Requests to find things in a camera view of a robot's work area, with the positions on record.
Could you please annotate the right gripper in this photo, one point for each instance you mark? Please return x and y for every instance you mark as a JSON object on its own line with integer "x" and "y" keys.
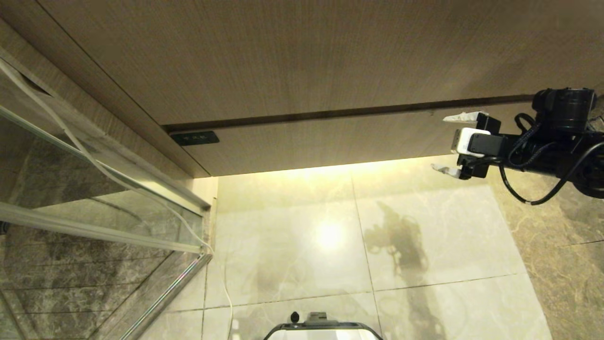
{"x": 490, "y": 123}

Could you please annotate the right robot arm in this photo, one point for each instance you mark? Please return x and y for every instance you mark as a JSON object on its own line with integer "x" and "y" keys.
{"x": 566, "y": 111}

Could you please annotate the black switch panel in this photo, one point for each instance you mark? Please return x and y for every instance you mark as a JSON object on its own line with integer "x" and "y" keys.
{"x": 194, "y": 138}

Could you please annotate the wooden drawer front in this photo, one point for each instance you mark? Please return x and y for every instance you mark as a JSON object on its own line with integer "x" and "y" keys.
{"x": 330, "y": 141}

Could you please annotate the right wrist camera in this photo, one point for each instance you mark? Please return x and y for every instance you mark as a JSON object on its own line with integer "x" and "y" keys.
{"x": 467, "y": 141}

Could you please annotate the wooden vanity cabinet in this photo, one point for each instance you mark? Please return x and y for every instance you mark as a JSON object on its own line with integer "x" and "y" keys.
{"x": 283, "y": 61}

